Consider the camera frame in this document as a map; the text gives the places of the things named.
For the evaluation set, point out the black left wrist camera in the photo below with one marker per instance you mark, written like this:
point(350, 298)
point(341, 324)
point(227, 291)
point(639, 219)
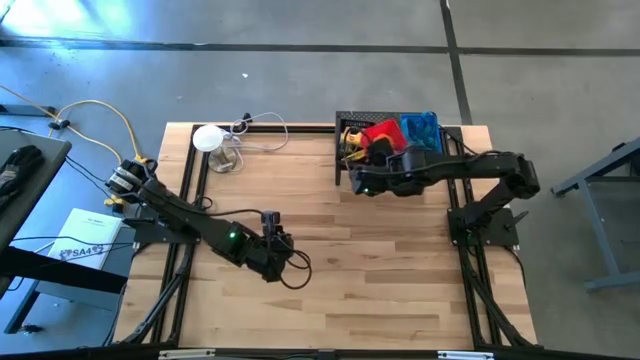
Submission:
point(270, 222)

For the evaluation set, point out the black table-level camera box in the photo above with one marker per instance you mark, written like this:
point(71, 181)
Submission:
point(326, 354)

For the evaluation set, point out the black plastic basket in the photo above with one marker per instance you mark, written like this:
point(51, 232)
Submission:
point(345, 150)

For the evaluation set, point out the white booklet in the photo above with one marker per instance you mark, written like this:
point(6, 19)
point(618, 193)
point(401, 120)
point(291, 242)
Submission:
point(85, 235)

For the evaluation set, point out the grey desk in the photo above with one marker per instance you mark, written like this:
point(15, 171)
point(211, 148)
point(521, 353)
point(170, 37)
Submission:
point(40, 165)

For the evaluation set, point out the black metal beam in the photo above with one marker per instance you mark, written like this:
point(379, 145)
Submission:
point(60, 267)

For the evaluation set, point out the grey side table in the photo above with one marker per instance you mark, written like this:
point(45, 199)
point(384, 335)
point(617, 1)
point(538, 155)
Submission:
point(595, 170)

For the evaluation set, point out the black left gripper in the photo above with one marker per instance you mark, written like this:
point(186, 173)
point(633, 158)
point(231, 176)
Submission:
point(270, 257)

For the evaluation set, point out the red plastic basket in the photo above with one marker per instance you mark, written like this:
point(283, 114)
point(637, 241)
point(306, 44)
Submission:
point(385, 131)

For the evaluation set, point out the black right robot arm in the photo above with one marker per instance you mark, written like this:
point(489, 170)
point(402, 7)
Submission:
point(475, 167)

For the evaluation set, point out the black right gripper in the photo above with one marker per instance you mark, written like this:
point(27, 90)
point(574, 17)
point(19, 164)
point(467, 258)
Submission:
point(385, 157)

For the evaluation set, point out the black perforated metal shelf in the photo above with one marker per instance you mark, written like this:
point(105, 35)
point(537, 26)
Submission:
point(345, 117)

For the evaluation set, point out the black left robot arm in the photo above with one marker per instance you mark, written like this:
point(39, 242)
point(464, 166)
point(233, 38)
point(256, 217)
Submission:
point(180, 215)

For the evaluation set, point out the silver aluminium bracket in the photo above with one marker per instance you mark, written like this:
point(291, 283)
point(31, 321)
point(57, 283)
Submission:
point(187, 354)
point(465, 355)

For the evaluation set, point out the black gloves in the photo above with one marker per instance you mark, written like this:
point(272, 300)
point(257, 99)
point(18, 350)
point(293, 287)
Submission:
point(20, 165)

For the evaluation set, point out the blue plastic basket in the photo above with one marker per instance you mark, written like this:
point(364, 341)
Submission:
point(412, 125)

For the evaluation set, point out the white mushroom lamp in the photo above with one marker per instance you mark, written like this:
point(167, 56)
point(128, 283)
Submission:
point(207, 137)

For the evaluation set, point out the yellow crayon pack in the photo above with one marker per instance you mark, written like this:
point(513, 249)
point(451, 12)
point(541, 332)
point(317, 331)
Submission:
point(351, 136)
point(356, 156)

